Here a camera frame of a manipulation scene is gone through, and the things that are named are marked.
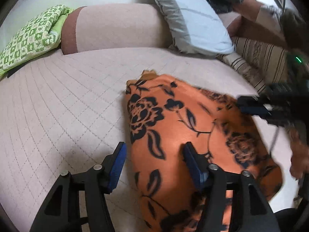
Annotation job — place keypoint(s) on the grey white pillow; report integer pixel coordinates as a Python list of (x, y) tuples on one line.
[(200, 24)]

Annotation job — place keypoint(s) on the green patterned blanket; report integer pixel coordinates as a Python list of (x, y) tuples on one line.
[(31, 41)]

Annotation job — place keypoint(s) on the brown cushion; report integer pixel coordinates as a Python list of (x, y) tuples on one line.
[(256, 29)]

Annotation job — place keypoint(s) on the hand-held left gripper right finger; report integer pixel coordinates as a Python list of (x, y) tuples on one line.
[(193, 164)]

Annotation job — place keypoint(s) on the orange black floral garment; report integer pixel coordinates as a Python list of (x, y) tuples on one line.
[(173, 130)]

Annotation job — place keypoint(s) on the person's right hand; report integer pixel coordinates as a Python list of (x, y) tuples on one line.
[(300, 152)]

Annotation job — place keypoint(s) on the pink bolster cushion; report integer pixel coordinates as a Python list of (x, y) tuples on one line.
[(115, 26)]

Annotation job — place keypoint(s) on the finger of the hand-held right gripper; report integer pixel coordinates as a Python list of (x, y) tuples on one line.
[(249, 100), (254, 111)]

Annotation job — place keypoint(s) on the beige striped cushion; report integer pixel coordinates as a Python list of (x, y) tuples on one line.
[(263, 55)]

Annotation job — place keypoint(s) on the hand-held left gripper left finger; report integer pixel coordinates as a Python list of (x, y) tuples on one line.
[(118, 166)]

